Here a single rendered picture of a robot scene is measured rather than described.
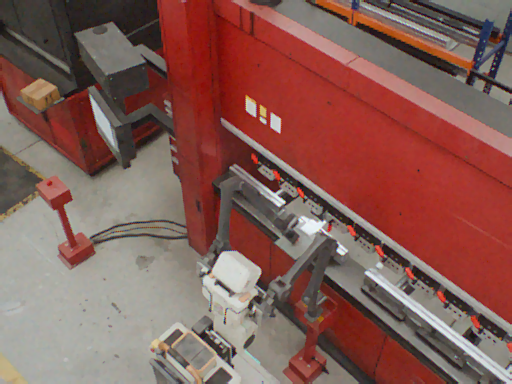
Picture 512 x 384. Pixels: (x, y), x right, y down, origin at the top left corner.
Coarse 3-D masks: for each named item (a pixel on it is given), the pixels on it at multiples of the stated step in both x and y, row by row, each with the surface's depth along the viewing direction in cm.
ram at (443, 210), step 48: (240, 48) 331; (240, 96) 356; (288, 96) 320; (336, 96) 291; (288, 144) 343; (336, 144) 310; (384, 144) 283; (432, 144) 260; (336, 192) 332; (384, 192) 301; (432, 192) 275; (480, 192) 253; (384, 240) 321; (432, 240) 292; (480, 240) 268; (480, 288) 284
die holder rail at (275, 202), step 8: (232, 168) 415; (240, 168) 415; (232, 176) 419; (240, 176) 410; (248, 176) 409; (248, 184) 407; (256, 184) 405; (256, 192) 404; (264, 192) 399; (272, 192) 399; (264, 200) 402; (272, 200) 394; (280, 200) 394; (272, 208) 399; (280, 208) 396
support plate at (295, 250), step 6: (306, 222) 377; (294, 228) 374; (300, 234) 370; (312, 234) 370; (282, 240) 367; (288, 240) 367; (300, 240) 367; (306, 240) 367; (282, 246) 364; (288, 246) 364; (294, 246) 364; (300, 246) 364; (306, 246) 364; (288, 252) 361; (294, 252) 361; (300, 252) 361; (294, 258) 358
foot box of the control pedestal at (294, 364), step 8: (296, 360) 407; (320, 360) 407; (288, 368) 415; (296, 368) 405; (304, 368) 403; (312, 368) 403; (320, 368) 409; (288, 376) 411; (296, 376) 411; (304, 376) 402; (312, 376) 405
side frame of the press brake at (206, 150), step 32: (160, 0) 328; (192, 0) 315; (192, 32) 328; (192, 64) 341; (192, 96) 356; (192, 128) 378; (224, 128) 396; (192, 160) 402; (224, 160) 416; (192, 192) 429; (192, 224) 460
